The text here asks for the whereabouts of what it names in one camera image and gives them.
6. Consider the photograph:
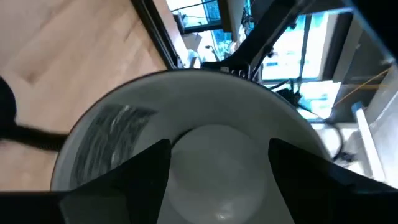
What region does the yellow cable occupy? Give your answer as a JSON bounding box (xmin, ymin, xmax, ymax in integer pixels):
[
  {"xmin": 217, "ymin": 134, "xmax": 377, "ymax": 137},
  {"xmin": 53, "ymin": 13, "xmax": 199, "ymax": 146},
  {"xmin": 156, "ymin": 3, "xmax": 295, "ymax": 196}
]
[{"xmin": 334, "ymin": 67, "xmax": 392, "ymax": 106}]

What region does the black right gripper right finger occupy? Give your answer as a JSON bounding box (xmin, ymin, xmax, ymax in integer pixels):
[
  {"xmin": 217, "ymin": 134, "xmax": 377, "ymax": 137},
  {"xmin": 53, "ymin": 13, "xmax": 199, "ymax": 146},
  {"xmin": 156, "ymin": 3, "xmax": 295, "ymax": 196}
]
[{"xmin": 268, "ymin": 138, "xmax": 398, "ymax": 224}]

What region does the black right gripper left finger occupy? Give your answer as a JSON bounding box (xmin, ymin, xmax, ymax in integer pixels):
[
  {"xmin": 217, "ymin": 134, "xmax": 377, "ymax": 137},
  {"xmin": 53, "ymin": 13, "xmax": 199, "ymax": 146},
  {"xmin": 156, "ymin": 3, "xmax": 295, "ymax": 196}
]
[{"xmin": 58, "ymin": 139, "xmax": 172, "ymax": 224}]

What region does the black aluminium table frame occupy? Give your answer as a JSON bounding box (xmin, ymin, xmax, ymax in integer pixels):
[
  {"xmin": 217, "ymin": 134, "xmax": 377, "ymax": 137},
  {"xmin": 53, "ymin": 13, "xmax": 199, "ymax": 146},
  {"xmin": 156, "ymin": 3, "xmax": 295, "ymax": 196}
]
[{"xmin": 130, "ymin": 0, "xmax": 180, "ymax": 70}]

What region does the black desk lamp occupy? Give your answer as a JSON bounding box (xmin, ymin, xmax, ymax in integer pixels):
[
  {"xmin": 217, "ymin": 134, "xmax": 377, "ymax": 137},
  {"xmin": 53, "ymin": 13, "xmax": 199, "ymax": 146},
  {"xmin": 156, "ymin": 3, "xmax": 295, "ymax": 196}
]
[{"xmin": 0, "ymin": 68, "xmax": 332, "ymax": 224}]

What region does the white lightbulb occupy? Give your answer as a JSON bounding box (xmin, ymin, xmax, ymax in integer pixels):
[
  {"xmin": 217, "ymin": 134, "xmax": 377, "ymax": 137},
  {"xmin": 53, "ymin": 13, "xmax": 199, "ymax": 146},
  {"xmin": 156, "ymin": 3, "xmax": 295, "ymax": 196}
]
[{"xmin": 166, "ymin": 124, "xmax": 280, "ymax": 224}]

